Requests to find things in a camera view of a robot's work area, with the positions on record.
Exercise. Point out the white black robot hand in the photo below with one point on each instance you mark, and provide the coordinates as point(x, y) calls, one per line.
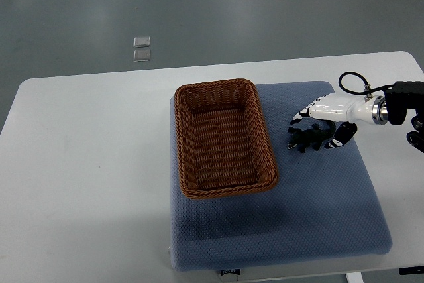
point(347, 110)

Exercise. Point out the dark toy crocodile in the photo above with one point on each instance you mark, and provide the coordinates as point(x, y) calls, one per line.
point(313, 137)

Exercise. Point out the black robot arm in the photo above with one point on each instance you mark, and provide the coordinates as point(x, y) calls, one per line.
point(398, 99)

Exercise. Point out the brown wicker basket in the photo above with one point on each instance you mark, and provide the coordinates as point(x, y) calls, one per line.
point(223, 145)

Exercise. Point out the blue grey cushion mat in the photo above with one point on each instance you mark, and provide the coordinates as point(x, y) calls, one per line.
point(323, 206)

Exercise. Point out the white table leg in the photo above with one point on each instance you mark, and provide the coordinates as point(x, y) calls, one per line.
point(354, 277)

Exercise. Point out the black table control panel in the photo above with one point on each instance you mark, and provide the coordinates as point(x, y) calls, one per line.
point(411, 270)

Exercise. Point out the upper floor metal plate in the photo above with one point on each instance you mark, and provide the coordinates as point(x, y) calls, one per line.
point(141, 41)

